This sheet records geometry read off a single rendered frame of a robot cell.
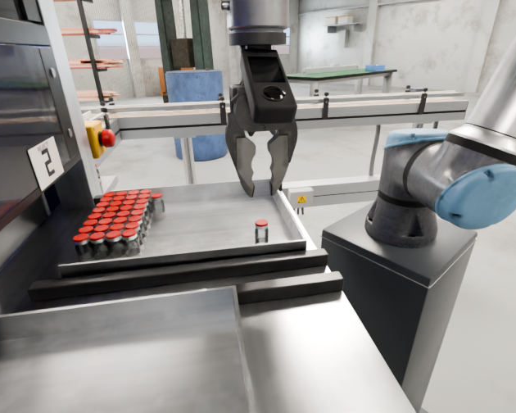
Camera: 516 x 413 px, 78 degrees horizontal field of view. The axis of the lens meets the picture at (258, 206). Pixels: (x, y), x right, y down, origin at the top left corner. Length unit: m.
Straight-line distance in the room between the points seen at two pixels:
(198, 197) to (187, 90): 3.08
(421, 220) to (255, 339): 0.46
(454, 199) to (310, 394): 0.36
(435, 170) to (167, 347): 0.48
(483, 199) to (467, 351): 1.21
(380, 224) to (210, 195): 0.37
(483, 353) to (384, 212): 1.13
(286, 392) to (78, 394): 0.19
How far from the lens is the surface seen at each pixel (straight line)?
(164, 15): 6.12
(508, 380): 1.70
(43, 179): 0.56
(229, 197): 0.69
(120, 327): 0.42
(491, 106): 0.60
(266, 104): 0.34
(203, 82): 3.73
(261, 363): 0.36
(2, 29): 0.56
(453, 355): 1.69
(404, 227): 0.72
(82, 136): 0.73
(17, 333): 0.46
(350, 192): 1.73
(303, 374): 0.35
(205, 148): 3.84
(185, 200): 0.70
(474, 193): 0.56
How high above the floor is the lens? 1.16
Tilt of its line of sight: 26 degrees down
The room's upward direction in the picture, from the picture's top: 1 degrees counter-clockwise
